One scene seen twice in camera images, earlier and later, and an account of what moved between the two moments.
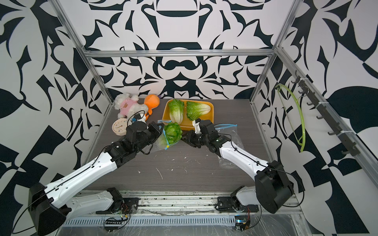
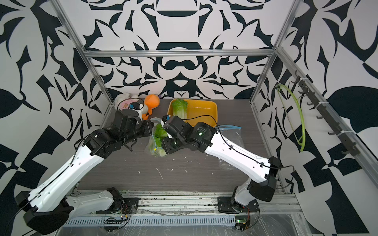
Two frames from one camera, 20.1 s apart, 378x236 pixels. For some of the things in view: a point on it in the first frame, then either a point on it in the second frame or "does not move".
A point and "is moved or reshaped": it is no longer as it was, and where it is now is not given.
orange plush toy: (152, 101) does not move
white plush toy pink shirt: (128, 105) does not move
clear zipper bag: (233, 131) does not move
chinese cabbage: (195, 110) to (160, 132)
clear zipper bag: (172, 133) is moved or reshaped
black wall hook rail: (352, 149) does not move
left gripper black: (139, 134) to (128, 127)
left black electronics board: (111, 225) does not move
